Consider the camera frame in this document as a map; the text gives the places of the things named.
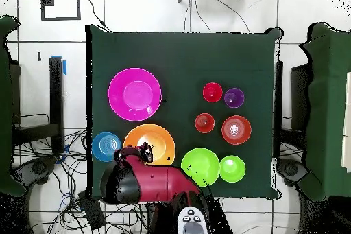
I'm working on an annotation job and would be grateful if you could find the dark grey chair base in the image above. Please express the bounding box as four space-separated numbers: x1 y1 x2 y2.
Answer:
276 158 309 187
12 156 59 188

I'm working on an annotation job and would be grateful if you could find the white box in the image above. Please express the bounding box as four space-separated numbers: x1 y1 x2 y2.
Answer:
341 71 351 173

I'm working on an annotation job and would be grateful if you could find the black metal stand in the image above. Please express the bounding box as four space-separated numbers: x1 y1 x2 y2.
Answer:
12 56 65 154

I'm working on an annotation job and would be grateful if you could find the black upright post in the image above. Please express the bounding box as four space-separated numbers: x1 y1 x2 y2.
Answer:
273 60 284 158

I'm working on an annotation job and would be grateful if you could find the tangle of cables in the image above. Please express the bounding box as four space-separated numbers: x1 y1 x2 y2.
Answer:
13 113 149 234

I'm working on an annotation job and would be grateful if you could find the red cup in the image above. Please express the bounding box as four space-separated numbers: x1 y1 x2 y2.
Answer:
202 82 223 104

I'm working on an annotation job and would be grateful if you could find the large green bowl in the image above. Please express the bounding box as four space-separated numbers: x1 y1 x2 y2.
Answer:
180 147 221 188

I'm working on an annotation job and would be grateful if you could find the small green bowl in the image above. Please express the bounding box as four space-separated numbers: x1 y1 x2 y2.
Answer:
219 154 247 183

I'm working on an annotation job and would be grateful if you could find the black power brick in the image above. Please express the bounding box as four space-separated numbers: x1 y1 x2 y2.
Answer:
77 189 107 231

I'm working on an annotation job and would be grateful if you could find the orange cup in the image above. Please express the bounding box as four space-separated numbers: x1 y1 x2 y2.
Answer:
194 112 216 134

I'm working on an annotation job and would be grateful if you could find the thin black cable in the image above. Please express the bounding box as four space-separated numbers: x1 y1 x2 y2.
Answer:
202 0 251 34
80 0 112 32

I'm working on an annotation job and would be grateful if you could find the large orange bowl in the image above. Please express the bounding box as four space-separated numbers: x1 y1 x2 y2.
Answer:
122 123 177 167

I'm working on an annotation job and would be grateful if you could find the large pink bowl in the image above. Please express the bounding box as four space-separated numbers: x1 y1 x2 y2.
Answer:
107 67 162 123

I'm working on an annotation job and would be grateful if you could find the black floor tape square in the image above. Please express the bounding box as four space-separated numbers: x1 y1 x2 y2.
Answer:
40 0 82 21

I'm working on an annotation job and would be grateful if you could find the small orange bowl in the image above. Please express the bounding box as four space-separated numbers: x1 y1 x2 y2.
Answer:
221 115 252 146

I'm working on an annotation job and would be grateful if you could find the purple cup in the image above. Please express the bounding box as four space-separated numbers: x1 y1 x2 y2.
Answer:
223 87 245 109

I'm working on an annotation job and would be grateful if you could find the dark green tablecloth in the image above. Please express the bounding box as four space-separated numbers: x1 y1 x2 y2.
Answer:
298 22 351 202
0 15 27 198
85 24 283 200

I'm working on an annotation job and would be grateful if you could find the small blue bowl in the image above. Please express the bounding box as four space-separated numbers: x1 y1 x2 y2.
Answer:
91 131 122 163

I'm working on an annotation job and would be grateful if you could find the black box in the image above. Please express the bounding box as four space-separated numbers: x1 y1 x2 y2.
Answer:
9 62 22 125
290 63 312 131

